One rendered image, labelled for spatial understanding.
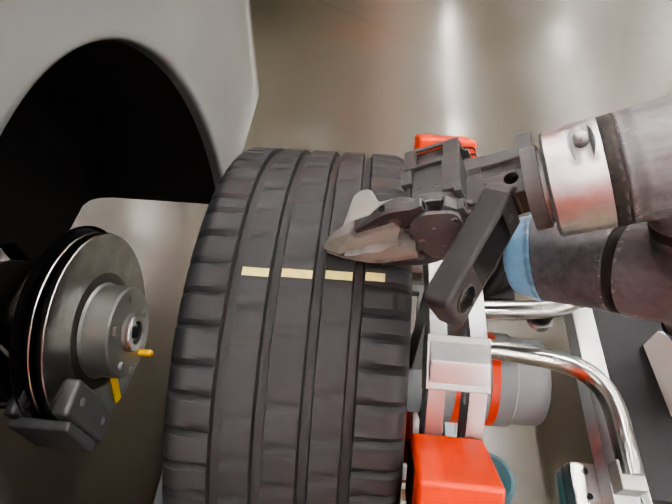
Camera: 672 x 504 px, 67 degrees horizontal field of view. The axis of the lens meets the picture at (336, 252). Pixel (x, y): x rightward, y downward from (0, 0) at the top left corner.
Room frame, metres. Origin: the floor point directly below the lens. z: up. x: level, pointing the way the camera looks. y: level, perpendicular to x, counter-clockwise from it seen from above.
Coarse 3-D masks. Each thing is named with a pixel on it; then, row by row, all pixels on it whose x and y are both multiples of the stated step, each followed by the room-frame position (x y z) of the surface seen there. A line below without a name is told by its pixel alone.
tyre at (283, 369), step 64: (256, 192) 0.41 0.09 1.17; (320, 192) 0.41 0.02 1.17; (384, 192) 0.41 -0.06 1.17; (192, 256) 0.32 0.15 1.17; (256, 256) 0.31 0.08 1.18; (320, 256) 0.32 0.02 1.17; (192, 320) 0.25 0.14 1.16; (256, 320) 0.25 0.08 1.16; (320, 320) 0.25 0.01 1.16; (384, 320) 0.24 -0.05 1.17; (192, 384) 0.19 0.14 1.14; (256, 384) 0.19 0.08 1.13; (320, 384) 0.19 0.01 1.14; (384, 384) 0.19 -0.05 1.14; (192, 448) 0.14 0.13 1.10; (256, 448) 0.15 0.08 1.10; (320, 448) 0.14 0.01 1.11; (384, 448) 0.14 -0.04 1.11
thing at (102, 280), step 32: (64, 256) 0.45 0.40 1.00; (96, 256) 0.48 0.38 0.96; (128, 256) 0.55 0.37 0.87; (64, 288) 0.40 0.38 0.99; (96, 288) 0.44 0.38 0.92; (128, 288) 0.45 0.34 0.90; (32, 320) 0.34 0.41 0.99; (64, 320) 0.36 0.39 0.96; (96, 320) 0.39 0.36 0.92; (32, 352) 0.31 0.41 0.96; (64, 352) 0.33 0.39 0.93; (96, 352) 0.35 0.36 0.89; (128, 352) 0.38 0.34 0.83; (32, 384) 0.28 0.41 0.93; (96, 384) 0.33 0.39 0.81
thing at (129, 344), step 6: (126, 318) 0.41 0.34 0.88; (132, 318) 0.41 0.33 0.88; (138, 318) 0.42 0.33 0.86; (126, 324) 0.40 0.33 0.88; (132, 324) 0.40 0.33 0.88; (138, 324) 0.42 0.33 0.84; (144, 324) 0.43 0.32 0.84; (126, 330) 0.39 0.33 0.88; (132, 330) 0.40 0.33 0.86; (138, 330) 0.41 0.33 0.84; (144, 330) 0.42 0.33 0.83; (126, 336) 0.38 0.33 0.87; (132, 336) 0.39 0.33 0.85; (138, 336) 0.41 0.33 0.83; (126, 342) 0.38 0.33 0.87; (132, 342) 0.38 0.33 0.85; (138, 342) 0.39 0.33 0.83; (126, 348) 0.37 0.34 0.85; (132, 348) 0.38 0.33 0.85
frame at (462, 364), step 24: (432, 264) 0.34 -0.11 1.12; (432, 312) 0.28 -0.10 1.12; (480, 312) 0.28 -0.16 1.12; (432, 336) 0.25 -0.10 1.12; (456, 336) 0.25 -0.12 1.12; (480, 336) 0.25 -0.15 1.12; (432, 360) 0.23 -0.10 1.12; (456, 360) 0.23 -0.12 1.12; (480, 360) 0.23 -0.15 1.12; (432, 384) 0.21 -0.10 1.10; (456, 384) 0.21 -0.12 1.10; (480, 384) 0.21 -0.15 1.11; (432, 408) 0.19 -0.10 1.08; (480, 408) 0.19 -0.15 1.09; (432, 432) 0.17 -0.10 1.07; (480, 432) 0.17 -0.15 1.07
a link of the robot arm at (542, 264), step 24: (528, 216) 0.36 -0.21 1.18; (528, 240) 0.33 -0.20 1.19; (552, 240) 0.31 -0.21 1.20; (576, 240) 0.30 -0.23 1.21; (600, 240) 0.29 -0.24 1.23; (504, 264) 0.32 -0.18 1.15; (528, 264) 0.30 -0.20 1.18; (552, 264) 0.29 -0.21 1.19; (576, 264) 0.28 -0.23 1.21; (600, 264) 0.27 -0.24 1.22; (528, 288) 0.29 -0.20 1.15; (552, 288) 0.28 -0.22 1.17; (576, 288) 0.27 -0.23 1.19; (600, 288) 0.26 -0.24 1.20
